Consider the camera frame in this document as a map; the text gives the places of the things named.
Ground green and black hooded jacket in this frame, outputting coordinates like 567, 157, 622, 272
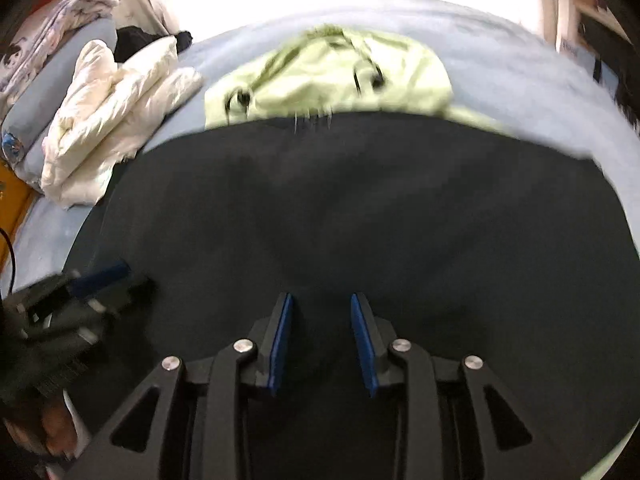
62, 23, 640, 480

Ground person's left hand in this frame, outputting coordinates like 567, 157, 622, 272
1, 393, 78, 458

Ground orange wooden headboard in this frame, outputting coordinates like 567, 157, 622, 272
0, 159, 39, 271

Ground lower blue grey pillow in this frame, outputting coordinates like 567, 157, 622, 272
14, 129, 48, 193

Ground blue grey pillow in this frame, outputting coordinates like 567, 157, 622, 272
1, 16, 117, 152
14, 129, 48, 193

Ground upper blue grey pillow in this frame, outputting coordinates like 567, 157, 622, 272
1, 16, 117, 152

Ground white puffer jacket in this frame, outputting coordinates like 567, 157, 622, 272
40, 36, 203, 209

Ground black garment near curtain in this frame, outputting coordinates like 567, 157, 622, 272
114, 26, 193, 63

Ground white patterned folded blanket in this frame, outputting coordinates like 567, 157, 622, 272
1, 0, 122, 108

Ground blue grey bed sheet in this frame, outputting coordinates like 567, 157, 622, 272
6, 0, 640, 480

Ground wooden desk shelf unit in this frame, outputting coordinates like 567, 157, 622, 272
570, 0, 639, 129

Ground cartoon girl wall sticker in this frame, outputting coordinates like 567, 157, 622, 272
1, 38, 26, 78

